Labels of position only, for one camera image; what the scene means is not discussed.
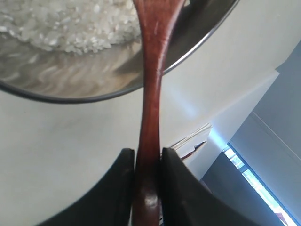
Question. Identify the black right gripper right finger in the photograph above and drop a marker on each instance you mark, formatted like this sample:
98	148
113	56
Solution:
185	202

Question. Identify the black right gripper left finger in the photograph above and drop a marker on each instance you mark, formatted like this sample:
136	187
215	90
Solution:
108	203

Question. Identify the dark red wooden spoon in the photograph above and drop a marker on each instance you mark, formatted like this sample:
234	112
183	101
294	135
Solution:
157	19

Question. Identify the steel bowl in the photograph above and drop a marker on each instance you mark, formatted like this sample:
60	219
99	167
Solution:
67	78

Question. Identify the white rice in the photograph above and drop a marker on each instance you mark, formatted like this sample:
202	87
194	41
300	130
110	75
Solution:
76	26

